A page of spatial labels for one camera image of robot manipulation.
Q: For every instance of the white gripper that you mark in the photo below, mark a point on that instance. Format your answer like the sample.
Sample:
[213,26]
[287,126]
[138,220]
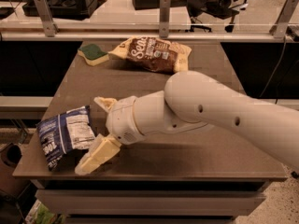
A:
[121,120]

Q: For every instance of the blue chip bag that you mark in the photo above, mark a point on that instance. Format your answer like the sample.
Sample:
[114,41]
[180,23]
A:
[64,133]

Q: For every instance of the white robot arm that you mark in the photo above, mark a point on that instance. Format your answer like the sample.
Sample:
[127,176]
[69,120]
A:
[189,101]

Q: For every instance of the brown chip bag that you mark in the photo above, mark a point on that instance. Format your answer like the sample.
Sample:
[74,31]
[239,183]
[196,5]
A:
[154,54]

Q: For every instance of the green yellow sponge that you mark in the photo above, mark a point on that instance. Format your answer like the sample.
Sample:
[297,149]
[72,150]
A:
[92,54]

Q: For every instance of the brown bin on floor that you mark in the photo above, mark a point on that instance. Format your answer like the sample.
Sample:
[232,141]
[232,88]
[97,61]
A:
[10,187]

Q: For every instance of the green package on floor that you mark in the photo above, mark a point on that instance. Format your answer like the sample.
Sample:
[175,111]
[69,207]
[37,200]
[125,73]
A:
[40,214]

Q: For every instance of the black box on desk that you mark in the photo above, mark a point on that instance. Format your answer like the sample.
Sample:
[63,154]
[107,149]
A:
[73,9]

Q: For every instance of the black office chair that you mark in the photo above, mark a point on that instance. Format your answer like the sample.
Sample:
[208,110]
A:
[215,6]

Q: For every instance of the left metal bracket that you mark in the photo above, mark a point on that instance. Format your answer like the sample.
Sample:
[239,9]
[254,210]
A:
[43,10]

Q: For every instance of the metal bracket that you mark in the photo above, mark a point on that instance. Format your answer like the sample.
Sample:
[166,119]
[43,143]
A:
[164,18]
[43,10]
[279,29]

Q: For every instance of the middle metal bracket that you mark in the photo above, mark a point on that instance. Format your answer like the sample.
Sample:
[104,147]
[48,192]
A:
[164,18]

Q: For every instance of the right metal bracket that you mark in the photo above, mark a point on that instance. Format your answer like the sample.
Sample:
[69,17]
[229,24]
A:
[279,29]

